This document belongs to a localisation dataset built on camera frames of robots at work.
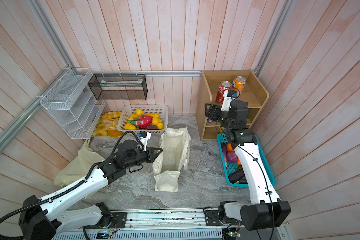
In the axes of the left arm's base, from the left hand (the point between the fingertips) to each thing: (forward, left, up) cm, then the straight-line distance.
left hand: (162, 153), depth 72 cm
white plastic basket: (+39, +11, -16) cm, 44 cm away
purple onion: (+8, -41, -18) cm, 45 cm away
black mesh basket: (+47, +32, +6) cm, 57 cm away
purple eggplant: (-4, -41, -19) cm, 45 cm away
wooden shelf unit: (+35, -52, +11) cm, 64 cm away
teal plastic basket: (+2, -42, -22) cm, 48 cm away
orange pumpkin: (+14, -41, -18) cm, 47 cm away
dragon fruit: (+34, +18, -14) cm, 41 cm away
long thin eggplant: (+14, -38, -18) cm, 44 cm away
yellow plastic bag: (-1, +50, -16) cm, 52 cm away
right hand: (+17, -24, +17) cm, 34 cm away
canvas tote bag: (+9, -4, -23) cm, 25 cm away
